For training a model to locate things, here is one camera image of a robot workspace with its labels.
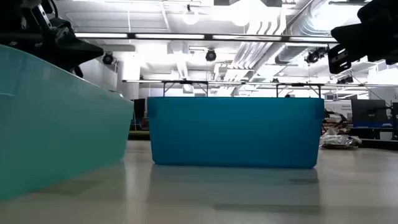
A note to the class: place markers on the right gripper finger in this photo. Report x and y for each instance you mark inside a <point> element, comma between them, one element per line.
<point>339,59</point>

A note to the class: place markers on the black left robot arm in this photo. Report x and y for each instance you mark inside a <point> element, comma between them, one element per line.
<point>12,18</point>

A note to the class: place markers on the clear plastic candy container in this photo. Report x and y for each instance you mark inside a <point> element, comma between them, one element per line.
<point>339,141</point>

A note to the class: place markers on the black ceiling spotlight cluster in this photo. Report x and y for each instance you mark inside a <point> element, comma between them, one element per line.
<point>315,56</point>

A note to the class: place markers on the black ceiling track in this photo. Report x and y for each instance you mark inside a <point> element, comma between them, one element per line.
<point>348,2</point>

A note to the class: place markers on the white printed sign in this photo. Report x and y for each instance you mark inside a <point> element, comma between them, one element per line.
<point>342,107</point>

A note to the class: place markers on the large black monitor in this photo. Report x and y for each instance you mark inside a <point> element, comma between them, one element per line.
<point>368,112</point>

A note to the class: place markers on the black desk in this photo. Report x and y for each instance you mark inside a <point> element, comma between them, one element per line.
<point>373,133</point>

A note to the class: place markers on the teal green plastic bin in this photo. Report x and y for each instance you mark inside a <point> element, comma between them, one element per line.
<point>56,130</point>

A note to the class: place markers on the small black monitor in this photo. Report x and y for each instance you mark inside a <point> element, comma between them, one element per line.
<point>139,112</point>

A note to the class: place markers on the white globe lamp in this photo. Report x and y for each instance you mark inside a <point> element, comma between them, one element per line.
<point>190,17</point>

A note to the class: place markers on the blue plastic bin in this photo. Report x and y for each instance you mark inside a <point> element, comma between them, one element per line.
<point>236,133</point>

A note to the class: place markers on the black bracket frame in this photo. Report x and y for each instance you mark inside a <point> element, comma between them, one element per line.
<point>298,84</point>
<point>186,82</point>

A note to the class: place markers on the silver ventilation duct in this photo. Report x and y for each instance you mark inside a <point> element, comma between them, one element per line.
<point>290,54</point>

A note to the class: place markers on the thin rail with light strips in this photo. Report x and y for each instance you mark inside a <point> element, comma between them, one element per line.
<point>149,81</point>

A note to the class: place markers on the black rail with light strips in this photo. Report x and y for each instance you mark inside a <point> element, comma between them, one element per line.
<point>208,36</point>

